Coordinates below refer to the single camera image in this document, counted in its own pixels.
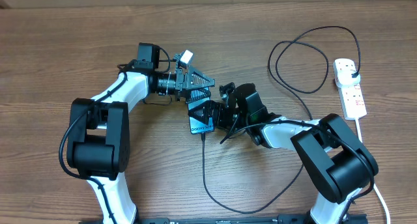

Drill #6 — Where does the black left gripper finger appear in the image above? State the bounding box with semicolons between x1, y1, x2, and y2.
186;87;211;103
186;66;215;89

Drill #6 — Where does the blue Samsung Galaxy smartphone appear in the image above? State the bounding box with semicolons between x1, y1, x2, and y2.
188;98;214;135

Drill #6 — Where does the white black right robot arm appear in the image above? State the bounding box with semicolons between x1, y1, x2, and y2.
186;83;379;223

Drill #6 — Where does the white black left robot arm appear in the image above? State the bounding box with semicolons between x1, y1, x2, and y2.
59;43;215;223

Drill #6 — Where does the white charger plug adapter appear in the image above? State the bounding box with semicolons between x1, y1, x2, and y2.
335;69;361;88

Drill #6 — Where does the white power strip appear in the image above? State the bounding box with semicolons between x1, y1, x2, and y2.
332;57;368;121

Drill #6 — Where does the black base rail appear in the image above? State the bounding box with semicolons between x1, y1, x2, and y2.
78;213;313;224

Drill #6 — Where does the white power strip cord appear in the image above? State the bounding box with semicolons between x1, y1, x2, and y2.
354;118;391;224

